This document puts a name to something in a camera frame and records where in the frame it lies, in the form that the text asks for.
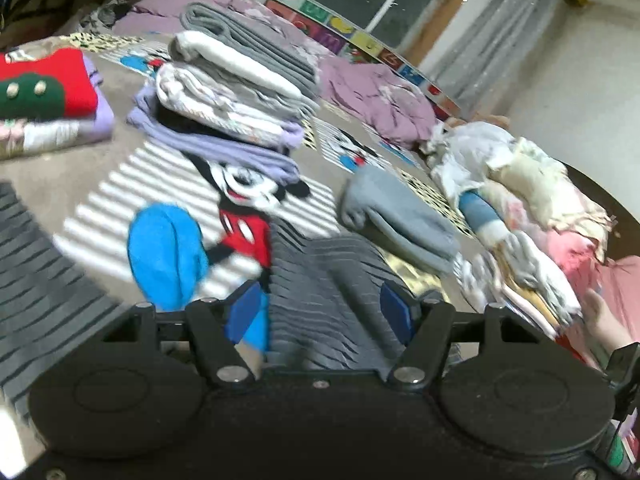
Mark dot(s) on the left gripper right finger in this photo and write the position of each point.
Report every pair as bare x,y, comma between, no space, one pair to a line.
422,325

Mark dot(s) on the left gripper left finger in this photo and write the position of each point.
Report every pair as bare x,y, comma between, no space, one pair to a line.
215,327

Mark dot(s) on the right stack folded clothes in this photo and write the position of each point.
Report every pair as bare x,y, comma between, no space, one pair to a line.
517,275

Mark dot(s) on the stack folded clothes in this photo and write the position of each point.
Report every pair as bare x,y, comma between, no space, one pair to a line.
231,94
517,275

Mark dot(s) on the pile of unfolded clothes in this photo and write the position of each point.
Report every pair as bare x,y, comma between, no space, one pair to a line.
514,175

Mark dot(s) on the left stack folded clothes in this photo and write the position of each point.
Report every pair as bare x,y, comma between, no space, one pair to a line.
231,94

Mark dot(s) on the bare right hand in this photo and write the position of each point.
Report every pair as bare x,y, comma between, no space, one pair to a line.
602,324

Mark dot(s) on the Mickey Mouse brown blanket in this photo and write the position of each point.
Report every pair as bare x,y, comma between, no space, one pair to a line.
77,389

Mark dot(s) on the grey folded garment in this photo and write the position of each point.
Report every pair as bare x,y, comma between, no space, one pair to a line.
378,205

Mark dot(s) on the purple floral duvet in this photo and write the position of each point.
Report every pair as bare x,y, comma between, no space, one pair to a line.
394,107

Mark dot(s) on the grey curtain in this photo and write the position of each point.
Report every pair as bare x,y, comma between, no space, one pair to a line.
490,38

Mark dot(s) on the lilac floral folded garment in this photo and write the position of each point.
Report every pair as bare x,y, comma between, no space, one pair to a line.
20,138

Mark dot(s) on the red green folded sweater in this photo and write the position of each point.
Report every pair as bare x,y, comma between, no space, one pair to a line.
57,86

